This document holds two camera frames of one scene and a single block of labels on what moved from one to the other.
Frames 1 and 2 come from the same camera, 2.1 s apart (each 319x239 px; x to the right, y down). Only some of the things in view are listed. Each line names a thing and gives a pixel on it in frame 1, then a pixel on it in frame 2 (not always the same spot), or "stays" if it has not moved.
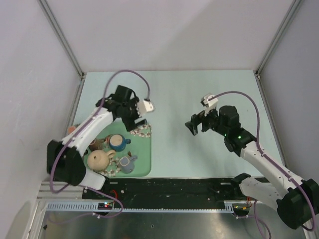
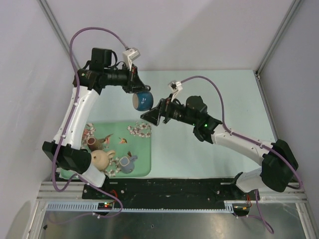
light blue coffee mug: x=127 y=165 stays
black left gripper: x=130 y=124 → x=134 y=83
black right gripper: x=196 y=119 → x=163 y=109
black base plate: x=164 y=190 stays
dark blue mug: x=118 y=142 → x=143 y=101
